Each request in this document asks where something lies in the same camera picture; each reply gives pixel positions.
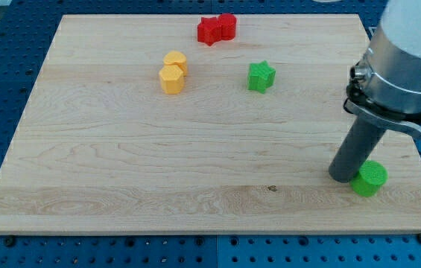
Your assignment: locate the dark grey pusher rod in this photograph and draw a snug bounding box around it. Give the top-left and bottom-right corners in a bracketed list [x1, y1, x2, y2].
[329, 118, 386, 183]

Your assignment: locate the green cylinder block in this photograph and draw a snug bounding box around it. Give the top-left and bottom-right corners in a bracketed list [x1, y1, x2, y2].
[349, 160, 388, 197]

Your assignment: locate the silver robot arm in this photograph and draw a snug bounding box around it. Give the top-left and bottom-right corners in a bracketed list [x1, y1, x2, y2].
[345, 0, 421, 138]

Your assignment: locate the light wooden board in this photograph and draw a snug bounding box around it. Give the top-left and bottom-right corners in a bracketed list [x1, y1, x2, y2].
[0, 14, 421, 235]

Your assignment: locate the yellow hexagon block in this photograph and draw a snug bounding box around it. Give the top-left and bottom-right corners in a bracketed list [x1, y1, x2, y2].
[159, 65, 185, 95]

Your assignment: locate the green star block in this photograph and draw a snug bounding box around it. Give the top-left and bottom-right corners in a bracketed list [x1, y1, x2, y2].
[247, 60, 276, 94]

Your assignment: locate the yellow heart block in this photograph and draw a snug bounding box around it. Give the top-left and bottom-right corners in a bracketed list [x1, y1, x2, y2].
[162, 51, 188, 76]

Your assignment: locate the red star block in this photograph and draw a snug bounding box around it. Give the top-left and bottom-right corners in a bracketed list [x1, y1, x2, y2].
[197, 16, 221, 46]

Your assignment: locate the red cylinder block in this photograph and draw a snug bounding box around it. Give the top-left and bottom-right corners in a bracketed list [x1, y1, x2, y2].
[218, 13, 237, 40]

